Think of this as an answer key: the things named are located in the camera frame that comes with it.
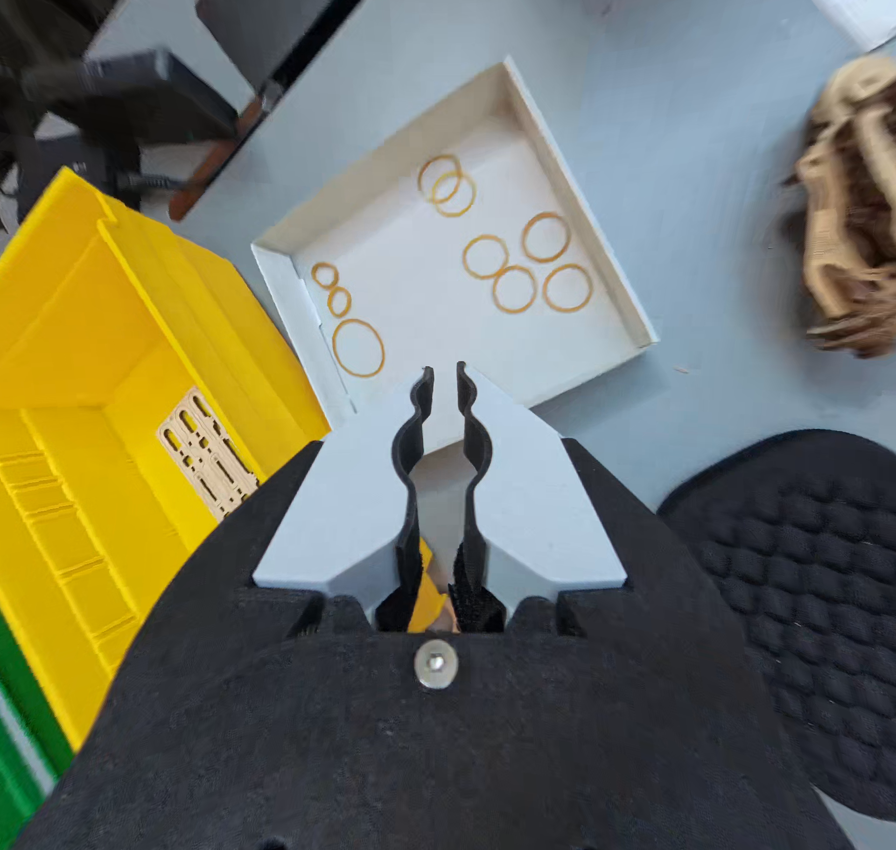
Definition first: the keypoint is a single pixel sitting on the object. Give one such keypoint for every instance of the black quilted cushion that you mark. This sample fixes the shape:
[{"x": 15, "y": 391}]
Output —
[{"x": 805, "y": 584}]

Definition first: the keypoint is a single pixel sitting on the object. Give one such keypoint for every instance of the dark flat panel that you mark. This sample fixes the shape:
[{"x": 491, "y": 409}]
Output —
[{"x": 280, "y": 10}]

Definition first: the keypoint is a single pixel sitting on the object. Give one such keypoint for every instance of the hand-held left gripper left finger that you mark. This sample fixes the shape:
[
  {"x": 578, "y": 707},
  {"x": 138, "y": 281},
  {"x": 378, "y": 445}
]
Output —
[{"x": 336, "y": 514}]

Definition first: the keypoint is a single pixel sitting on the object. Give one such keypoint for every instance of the yellow plastic bin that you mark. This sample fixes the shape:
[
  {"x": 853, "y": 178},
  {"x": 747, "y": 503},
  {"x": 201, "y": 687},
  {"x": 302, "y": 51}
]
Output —
[{"x": 84, "y": 388}]

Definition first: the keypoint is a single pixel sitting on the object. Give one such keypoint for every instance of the group of rubber bands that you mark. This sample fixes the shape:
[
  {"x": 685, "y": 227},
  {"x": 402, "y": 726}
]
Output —
[{"x": 514, "y": 290}]

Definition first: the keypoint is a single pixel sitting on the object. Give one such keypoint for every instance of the green plastic crate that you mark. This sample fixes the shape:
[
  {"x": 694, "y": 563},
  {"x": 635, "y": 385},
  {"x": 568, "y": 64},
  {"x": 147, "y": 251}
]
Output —
[{"x": 21, "y": 745}]

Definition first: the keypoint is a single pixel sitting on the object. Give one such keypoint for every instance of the black office chair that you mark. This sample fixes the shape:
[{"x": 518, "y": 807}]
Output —
[{"x": 105, "y": 108}]

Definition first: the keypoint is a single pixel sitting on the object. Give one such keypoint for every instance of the laser-cut wooden parts sheet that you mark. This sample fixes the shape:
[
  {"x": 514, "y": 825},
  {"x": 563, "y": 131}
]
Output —
[{"x": 206, "y": 454}]

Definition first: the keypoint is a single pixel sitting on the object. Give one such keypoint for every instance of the wooden model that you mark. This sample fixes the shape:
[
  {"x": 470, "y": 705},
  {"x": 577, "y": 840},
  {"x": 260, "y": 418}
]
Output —
[{"x": 850, "y": 213}]

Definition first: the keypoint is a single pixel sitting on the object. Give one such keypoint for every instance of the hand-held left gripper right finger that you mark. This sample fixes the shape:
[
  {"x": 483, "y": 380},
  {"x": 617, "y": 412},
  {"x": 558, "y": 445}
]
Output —
[{"x": 539, "y": 507}]

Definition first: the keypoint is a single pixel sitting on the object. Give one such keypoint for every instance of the white cardboard tray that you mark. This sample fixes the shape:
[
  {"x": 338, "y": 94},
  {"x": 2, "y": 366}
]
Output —
[{"x": 434, "y": 262}]

